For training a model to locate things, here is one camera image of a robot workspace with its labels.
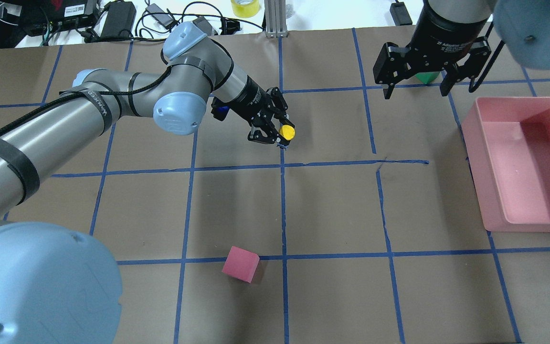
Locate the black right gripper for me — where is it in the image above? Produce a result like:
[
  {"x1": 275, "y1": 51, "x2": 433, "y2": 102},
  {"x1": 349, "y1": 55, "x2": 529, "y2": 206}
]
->
[{"x1": 373, "y1": 37, "x2": 492, "y2": 99}]

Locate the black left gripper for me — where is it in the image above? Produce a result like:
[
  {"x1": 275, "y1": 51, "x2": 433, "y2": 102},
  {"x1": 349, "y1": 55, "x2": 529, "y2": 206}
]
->
[{"x1": 230, "y1": 79, "x2": 290, "y2": 144}]

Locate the yellow push button switch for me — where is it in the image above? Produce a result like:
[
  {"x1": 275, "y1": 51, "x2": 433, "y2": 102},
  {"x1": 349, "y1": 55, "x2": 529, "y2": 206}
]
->
[{"x1": 275, "y1": 124, "x2": 296, "y2": 150}]

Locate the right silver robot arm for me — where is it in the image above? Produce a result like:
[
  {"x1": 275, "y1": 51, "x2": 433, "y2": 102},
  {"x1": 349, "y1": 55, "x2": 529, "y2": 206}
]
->
[{"x1": 372, "y1": 0, "x2": 550, "y2": 99}]

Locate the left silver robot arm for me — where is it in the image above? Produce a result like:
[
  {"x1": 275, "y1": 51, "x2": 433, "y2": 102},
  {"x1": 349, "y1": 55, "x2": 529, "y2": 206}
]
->
[{"x1": 0, "y1": 21, "x2": 295, "y2": 344}]

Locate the green cube by bin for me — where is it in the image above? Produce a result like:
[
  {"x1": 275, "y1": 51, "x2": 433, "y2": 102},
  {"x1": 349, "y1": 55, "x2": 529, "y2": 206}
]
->
[{"x1": 415, "y1": 72, "x2": 441, "y2": 85}]

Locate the black small power brick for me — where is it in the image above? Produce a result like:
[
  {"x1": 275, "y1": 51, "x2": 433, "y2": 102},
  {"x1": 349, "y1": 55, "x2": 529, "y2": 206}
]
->
[{"x1": 389, "y1": 0, "x2": 413, "y2": 26}]

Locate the yellow tape roll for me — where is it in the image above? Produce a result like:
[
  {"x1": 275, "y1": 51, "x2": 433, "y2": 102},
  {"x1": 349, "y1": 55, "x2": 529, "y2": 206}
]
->
[{"x1": 231, "y1": 0, "x2": 260, "y2": 18}]

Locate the pink plastic bin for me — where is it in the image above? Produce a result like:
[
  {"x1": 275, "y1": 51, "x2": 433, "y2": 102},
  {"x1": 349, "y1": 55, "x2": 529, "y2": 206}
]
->
[{"x1": 461, "y1": 97, "x2": 550, "y2": 233}]

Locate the pink cube far side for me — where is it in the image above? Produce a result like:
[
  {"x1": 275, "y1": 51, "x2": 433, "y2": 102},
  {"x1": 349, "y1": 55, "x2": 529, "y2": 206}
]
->
[{"x1": 221, "y1": 246, "x2": 260, "y2": 283}]

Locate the black power adapter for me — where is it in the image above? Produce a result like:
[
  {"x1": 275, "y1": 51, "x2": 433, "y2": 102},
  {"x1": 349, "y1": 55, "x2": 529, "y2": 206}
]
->
[{"x1": 100, "y1": 0, "x2": 136, "y2": 40}]

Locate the aluminium frame post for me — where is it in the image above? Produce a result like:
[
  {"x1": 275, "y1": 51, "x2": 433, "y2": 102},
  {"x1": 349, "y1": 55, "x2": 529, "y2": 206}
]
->
[{"x1": 264, "y1": 0, "x2": 288, "y2": 39}]

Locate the black cable bundle on desk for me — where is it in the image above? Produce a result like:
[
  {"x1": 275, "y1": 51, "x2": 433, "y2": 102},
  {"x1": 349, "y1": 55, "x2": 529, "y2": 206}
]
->
[{"x1": 84, "y1": 0, "x2": 264, "y2": 43}]

